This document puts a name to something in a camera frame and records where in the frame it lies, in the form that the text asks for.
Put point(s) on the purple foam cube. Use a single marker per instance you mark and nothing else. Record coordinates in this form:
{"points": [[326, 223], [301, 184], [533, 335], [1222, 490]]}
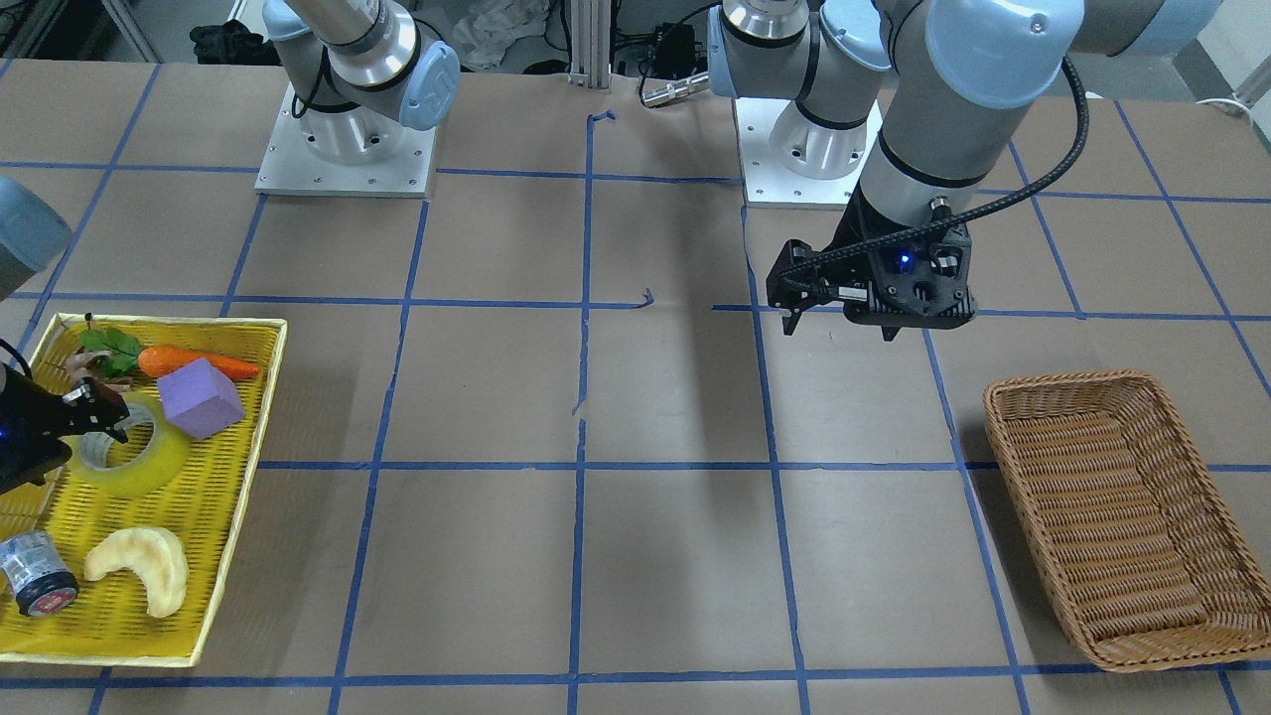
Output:
{"points": [[200, 400]]}

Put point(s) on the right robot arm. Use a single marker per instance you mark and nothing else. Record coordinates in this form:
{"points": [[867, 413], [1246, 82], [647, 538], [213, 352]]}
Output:
{"points": [[370, 85]]}

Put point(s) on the yellow woven tray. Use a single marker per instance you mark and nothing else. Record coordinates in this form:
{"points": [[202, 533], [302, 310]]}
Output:
{"points": [[204, 505]]}

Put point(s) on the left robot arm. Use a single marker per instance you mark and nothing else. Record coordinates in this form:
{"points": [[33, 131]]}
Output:
{"points": [[968, 73]]}

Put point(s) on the brown toy animal figure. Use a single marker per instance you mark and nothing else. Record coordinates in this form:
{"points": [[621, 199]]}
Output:
{"points": [[99, 366]]}

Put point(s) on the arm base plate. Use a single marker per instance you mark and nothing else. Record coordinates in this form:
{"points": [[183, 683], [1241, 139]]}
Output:
{"points": [[790, 162], [352, 154]]}

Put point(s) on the small black labelled can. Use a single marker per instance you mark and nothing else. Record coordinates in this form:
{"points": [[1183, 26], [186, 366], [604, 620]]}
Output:
{"points": [[40, 579]]}

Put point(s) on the brown wicker basket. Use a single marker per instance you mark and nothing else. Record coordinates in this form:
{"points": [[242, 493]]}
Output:
{"points": [[1139, 555]]}

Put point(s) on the aluminium frame post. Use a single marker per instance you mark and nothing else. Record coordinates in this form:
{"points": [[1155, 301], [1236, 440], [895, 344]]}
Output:
{"points": [[590, 40]]}

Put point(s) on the yellow clear tape roll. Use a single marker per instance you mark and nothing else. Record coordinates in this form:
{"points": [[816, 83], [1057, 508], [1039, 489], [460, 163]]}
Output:
{"points": [[155, 453]]}

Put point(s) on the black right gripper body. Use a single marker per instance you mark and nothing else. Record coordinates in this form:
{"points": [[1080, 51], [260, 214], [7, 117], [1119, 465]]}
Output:
{"points": [[30, 409]]}

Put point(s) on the pale croissant toy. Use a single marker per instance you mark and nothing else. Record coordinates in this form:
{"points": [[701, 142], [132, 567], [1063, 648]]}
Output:
{"points": [[155, 555]]}

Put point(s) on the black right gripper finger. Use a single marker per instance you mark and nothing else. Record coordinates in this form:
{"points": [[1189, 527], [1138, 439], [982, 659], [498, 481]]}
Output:
{"points": [[95, 408]]}

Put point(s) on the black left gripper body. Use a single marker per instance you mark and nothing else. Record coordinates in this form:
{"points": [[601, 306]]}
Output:
{"points": [[856, 236]]}

